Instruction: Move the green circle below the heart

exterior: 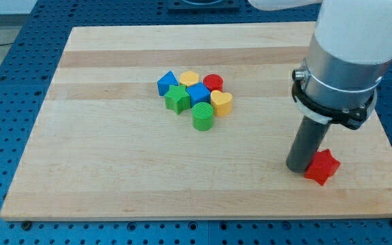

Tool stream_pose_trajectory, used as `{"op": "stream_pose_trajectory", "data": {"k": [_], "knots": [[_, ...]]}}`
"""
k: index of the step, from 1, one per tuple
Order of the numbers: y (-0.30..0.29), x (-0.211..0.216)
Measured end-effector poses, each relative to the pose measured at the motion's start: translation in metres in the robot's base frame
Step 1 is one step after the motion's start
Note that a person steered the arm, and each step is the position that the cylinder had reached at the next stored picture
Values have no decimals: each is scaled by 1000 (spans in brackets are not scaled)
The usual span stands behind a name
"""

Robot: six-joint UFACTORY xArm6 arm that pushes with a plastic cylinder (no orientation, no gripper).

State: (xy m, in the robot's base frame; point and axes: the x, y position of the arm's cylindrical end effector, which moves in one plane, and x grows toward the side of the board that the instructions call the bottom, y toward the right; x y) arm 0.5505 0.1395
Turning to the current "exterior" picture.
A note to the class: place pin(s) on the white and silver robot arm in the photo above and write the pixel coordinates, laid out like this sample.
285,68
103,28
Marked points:
350,50

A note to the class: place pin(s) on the yellow heart block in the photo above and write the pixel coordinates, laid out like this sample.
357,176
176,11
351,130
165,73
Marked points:
221,102

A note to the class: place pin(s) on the green cylinder block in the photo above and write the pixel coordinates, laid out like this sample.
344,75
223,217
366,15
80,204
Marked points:
202,116

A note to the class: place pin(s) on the blue cube block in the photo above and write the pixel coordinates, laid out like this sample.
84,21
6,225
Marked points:
198,93

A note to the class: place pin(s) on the green star block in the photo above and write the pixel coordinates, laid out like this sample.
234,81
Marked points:
177,98

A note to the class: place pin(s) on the red cylinder block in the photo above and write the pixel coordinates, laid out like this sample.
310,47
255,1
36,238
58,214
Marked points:
213,82

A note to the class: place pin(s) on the yellow pentagon block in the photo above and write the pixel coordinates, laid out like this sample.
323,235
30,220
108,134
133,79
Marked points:
189,78

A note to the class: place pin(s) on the blue triangle block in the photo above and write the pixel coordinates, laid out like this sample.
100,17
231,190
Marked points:
165,82

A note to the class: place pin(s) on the light wooden board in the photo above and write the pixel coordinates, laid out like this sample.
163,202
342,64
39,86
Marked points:
105,148

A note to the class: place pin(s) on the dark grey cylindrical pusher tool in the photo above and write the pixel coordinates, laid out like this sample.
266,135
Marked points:
305,145

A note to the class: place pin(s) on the red star block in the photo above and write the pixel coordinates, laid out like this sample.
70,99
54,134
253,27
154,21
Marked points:
322,167

